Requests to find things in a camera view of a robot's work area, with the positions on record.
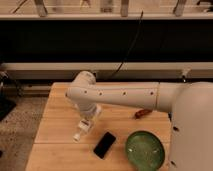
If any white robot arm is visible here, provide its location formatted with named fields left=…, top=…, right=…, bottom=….
left=65, top=71, right=213, bottom=171

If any black hanging cable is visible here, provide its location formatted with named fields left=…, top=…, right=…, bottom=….
left=103, top=10, right=145, bottom=81

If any black smartphone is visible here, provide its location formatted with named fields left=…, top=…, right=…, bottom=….
left=93, top=132, right=116, bottom=159

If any green bowl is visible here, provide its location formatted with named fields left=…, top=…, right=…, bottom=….
left=125, top=131, right=165, bottom=171

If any red-brown sausage toy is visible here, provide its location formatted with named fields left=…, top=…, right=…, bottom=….
left=134, top=109, right=152, bottom=119

